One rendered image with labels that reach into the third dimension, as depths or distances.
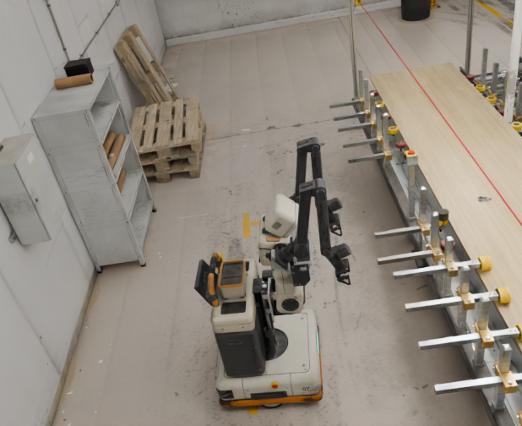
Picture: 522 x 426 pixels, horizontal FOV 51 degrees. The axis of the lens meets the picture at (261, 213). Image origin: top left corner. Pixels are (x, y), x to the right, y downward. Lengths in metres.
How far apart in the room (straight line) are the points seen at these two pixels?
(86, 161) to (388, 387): 2.79
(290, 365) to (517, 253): 1.50
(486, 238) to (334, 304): 1.37
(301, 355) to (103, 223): 2.15
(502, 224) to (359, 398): 1.40
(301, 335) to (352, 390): 0.48
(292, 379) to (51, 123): 2.57
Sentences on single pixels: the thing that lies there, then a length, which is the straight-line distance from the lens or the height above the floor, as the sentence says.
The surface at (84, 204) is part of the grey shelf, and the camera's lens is 4.82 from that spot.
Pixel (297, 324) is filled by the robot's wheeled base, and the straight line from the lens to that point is 3.83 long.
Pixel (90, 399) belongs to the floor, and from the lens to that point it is 4.25.
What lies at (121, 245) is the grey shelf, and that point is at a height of 0.27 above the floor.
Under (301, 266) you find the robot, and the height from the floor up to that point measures 1.03.
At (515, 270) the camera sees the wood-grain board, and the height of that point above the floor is 0.90.
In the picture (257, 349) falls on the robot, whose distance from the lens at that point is 3.39.
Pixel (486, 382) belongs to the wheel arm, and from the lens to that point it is 2.68.
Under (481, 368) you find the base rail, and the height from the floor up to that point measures 0.70.
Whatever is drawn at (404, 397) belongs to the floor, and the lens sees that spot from 3.78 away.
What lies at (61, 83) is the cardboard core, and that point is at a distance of 4.92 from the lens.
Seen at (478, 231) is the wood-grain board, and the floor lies 0.90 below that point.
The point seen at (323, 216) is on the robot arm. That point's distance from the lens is 2.76.
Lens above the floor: 3.06
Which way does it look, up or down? 35 degrees down
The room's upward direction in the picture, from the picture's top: 11 degrees counter-clockwise
